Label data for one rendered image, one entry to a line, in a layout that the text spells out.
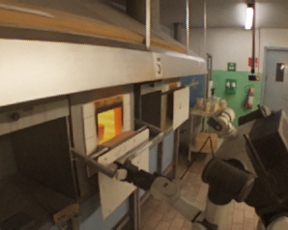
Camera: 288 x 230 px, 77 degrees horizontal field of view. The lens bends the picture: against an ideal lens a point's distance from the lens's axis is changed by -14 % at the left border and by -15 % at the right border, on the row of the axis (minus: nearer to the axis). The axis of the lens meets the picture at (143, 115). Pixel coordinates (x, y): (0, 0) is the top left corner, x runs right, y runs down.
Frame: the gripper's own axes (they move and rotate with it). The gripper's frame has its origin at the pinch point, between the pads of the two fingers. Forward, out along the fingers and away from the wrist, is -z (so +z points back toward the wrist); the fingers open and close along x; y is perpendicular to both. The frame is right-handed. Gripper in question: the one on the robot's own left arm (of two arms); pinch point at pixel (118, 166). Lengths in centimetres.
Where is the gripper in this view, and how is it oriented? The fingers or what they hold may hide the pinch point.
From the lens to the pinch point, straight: 104.6
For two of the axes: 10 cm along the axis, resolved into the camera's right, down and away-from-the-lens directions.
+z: 8.7, 3.4, -3.6
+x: 2.3, -9.2, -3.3
